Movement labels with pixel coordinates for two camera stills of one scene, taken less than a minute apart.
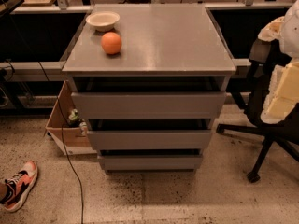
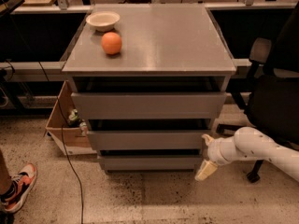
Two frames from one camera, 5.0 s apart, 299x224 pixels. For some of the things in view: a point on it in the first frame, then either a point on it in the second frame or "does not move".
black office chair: [264, 55] does not move
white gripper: [291, 35] → [214, 152]
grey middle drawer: [150, 140] does not move
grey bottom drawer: [152, 162] does not move
